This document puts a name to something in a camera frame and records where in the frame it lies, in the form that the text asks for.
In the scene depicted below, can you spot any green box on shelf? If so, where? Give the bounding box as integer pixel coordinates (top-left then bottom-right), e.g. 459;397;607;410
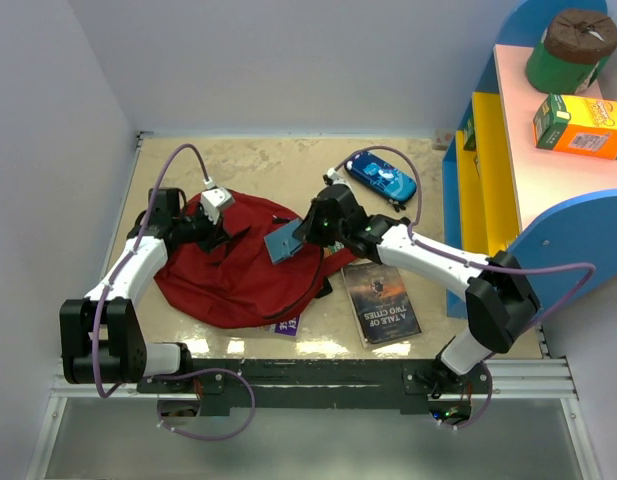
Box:
462;114;476;151

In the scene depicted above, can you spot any blue wallet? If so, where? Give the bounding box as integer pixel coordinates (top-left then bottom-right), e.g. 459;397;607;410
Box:
264;219;303;265

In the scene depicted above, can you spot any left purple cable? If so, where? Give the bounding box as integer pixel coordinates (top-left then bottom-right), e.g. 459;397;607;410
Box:
93;143;257;441

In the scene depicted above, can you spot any aluminium rail frame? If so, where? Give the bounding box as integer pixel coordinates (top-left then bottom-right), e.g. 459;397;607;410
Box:
25;130;602;480

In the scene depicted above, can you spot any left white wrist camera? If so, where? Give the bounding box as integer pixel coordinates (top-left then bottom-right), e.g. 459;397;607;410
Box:
200;187;235;224

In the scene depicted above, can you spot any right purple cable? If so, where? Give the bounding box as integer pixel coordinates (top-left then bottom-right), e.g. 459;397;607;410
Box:
332;145;597;432

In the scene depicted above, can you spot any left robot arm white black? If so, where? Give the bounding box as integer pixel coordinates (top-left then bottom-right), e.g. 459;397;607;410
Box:
59;187;235;392

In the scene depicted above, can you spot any green snack packet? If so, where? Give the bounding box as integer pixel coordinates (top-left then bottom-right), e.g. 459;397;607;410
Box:
324;242;344;257

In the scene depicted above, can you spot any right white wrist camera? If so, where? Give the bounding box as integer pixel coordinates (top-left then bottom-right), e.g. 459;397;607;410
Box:
323;168;347;186

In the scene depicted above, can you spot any red student backpack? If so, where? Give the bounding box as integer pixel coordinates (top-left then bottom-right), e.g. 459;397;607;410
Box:
154;191;356;329

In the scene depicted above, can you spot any purple book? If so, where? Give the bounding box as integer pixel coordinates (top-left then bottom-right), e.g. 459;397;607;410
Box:
260;316;300;337

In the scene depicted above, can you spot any Tale of Two Cities book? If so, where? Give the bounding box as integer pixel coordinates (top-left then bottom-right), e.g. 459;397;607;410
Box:
341;262;421;349

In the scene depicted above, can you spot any purple cable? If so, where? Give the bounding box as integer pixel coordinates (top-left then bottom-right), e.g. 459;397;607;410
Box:
332;145;597;432
93;143;257;441

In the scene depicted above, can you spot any blue yellow pink shelf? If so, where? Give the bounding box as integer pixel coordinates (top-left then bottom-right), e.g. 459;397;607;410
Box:
442;1;617;295

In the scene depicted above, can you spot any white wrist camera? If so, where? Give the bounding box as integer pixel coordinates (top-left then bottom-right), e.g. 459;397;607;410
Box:
323;168;347;186
200;187;235;224

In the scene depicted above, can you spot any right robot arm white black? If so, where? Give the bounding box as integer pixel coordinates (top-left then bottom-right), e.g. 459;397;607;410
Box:
293;183;540;393

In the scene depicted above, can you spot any green cylinder brown lid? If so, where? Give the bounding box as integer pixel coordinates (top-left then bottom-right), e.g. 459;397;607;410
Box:
525;8;617;95

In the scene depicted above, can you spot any blue patterned pencil case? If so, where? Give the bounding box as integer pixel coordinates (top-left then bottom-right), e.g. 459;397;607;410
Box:
344;152;417;204

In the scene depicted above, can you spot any orange green crayon box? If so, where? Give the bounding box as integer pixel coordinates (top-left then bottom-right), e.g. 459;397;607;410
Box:
532;94;617;160

